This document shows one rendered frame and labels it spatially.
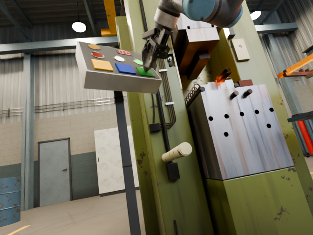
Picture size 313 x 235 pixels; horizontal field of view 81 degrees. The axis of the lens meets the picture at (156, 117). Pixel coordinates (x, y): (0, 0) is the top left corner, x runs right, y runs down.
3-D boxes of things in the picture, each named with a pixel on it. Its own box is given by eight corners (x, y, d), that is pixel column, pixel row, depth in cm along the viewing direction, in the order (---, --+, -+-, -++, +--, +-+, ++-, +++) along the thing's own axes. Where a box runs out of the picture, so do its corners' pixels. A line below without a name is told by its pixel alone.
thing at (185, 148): (194, 155, 61) (191, 139, 62) (179, 157, 60) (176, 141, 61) (171, 161, 103) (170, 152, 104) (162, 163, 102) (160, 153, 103)
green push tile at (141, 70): (155, 76, 84) (149, 68, 89) (141, 74, 80) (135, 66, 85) (154, 79, 85) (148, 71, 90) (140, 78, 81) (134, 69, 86)
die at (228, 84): (235, 91, 104) (231, 78, 107) (202, 95, 102) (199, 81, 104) (208, 113, 145) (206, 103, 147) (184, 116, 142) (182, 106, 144)
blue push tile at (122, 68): (136, 73, 79) (131, 65, 83) (119, 71, 75) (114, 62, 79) (135, 76, 80) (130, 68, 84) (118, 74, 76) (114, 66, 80)
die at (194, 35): (219, 39, 114) (215, 26, 116) (189, 42, 111) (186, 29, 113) (198, 73, 154) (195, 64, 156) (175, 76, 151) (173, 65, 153)
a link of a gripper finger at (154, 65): (149, 76, 82) (156, 57, 76) (144, 70, 85) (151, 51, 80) (155, 77, 83) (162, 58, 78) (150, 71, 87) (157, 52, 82)
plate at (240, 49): (250, 58, 126) (243, 38, 131) (238, 59, 125) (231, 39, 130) (248, 60, 128) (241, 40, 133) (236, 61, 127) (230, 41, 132)
